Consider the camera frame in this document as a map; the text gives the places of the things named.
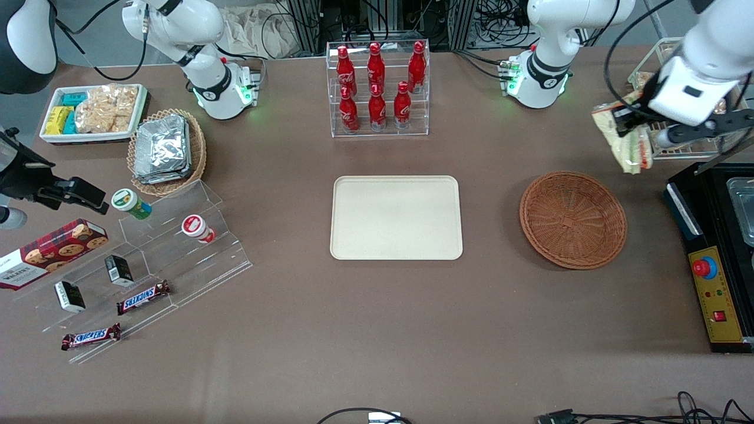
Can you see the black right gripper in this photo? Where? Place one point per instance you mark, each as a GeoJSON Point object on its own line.
{"type": "Point", "coordinates": [19, 174]}

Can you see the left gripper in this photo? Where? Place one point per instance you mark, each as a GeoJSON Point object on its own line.
{"type": "Point", "coordinates": [640, 108]}

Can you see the plastic-wrapped sandwich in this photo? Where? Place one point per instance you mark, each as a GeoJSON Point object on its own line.
{"type": "Point", "coordinates": [631, 154]}

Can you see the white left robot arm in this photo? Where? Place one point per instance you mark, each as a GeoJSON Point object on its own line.
{"type": "Point", "coordinates": [548, 70]}

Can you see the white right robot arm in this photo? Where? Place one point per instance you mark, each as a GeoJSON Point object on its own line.
{"type": "Point", "coordinates": [218, 88]}

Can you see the white rectangular snack tray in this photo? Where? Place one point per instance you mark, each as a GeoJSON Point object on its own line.
{"type": "Point", "coordinates": [50, 136]}

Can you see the round brown wicker basket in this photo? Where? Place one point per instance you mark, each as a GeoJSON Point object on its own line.
{"type": "Point", "coordinates": [571, 235]}

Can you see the oval light wicker basket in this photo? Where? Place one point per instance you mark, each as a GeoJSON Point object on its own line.
{"type": "Point", "coordinates": [197, 153]}

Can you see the cream plastic tray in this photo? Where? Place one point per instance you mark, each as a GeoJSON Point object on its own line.
{"type": "Point", "coordinates": [396, 218]}

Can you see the wrapped rice cracker packet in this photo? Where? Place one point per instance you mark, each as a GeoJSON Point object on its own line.
{"type": "Point", "coordinates": [643, 80]}

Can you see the yellow snack packet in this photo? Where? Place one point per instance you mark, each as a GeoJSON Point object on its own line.
{"type": "Point", "coordinates": [56, 121]}

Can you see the teal snack packet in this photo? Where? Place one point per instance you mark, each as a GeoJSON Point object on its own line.
{"type": "Point", "coordinates": [70, 123]}
{"type": "Point", "coordinates": [75, 98]}

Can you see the red tartan cookie box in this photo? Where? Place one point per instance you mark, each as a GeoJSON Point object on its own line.
{"type": "Point", "coordinates": [47, 253]}

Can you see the clear bag of crackers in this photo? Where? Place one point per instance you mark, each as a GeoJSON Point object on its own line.
{"type": "Point", "coordinates": [115, 97]}
{"type": "Point", "coordinates": [97, 119]}

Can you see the green lidded snack cup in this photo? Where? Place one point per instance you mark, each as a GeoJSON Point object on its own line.
{"type": "Point", "coordinates": [129, 203]}

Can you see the black machine with yellow panel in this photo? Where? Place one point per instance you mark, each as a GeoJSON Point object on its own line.
{"type": "Point", "coordinates": [692, 224]}

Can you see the small black box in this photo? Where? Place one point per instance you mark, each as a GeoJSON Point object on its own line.
{"type": "Point", "coordinates": [70, 296]}
{"type": "Point", "coordinates": [119, 271]}

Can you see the silver foil wrapped packets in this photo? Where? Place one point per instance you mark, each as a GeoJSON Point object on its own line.
{"type": "Point", "coordinates": [162, 150]}

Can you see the clear glass machine container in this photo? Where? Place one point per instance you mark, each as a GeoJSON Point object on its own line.
{"type": "Point", "coordinates": [743, 206]}

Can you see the red emergency stop button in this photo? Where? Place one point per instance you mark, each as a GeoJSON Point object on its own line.
{"type": "Point", "coordinates": [703, 268]}

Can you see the Snickers chocolate bar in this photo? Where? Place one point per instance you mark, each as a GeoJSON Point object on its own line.
{"type": "Point", "coordinates": [91, 337]}
{"type": "Point", "coordinates": [143, 297]}

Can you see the red lidded snack cup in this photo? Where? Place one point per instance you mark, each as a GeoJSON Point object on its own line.
{"type": "Point", "coordinates": [197, 228]}

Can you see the clear acrylic stepped display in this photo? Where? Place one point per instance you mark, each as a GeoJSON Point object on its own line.
{"type": "Point", "coordinates": [194, 277]}

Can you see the red cola bottle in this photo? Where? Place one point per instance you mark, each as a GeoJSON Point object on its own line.
{"type": "Point", "coordinates": [376, 63]}
{"type": "Point", "coordinates": [349, 112]}
{"type": "Point", "coordinates": [417, 63]}
{"type": "Point", "coordinates": [377, 111]}
{"type": "Point", "coordinates": [402, 106]}
{"type": "Point", "coordinates": [343, 66]}

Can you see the clear acrylic bottle rack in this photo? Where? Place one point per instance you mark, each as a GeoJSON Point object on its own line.
{"type": "Point", "coordinates": [383, 132]}

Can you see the beige crumpled cloth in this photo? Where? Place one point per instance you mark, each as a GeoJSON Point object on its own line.
{"type": "Point", "coordinates": [259, 32]}

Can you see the small white device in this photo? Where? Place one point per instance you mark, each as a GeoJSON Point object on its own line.
{"type": "Point", "coordinates": [386, 418]}

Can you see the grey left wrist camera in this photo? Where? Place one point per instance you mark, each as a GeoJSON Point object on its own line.
{"type": "Point", "coordinates": [670, 139]}

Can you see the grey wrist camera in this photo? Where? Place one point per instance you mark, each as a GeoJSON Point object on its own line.
{"type": "Point", "coordinates": [12, 219]}
{"type": "Point", "coordinates": [670, 139]}

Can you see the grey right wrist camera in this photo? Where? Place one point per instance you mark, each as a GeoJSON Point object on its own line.
{"type": "Point", "coordinates": [12, 219]}

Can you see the aluminium profile frame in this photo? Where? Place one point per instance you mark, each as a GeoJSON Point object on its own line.
{"type": "Point", "coordinates": [306, 23]}

